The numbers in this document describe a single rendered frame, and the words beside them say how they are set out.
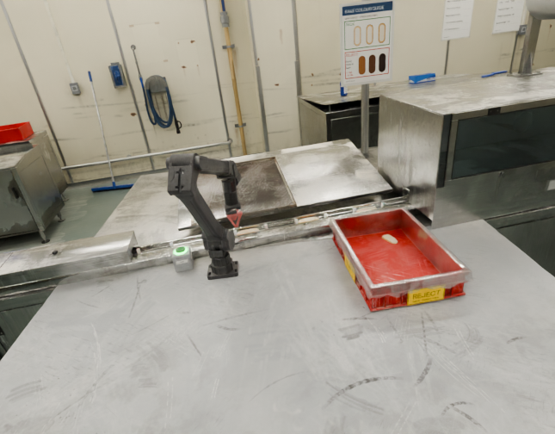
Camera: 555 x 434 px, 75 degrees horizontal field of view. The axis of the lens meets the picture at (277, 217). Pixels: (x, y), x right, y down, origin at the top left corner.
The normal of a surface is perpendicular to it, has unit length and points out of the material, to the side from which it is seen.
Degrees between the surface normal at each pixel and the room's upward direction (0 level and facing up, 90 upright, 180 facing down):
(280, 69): 90
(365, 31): 90
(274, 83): 90
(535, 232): 90
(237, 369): 0
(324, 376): 0
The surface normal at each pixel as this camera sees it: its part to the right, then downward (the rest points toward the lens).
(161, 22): 0.19, 0.43
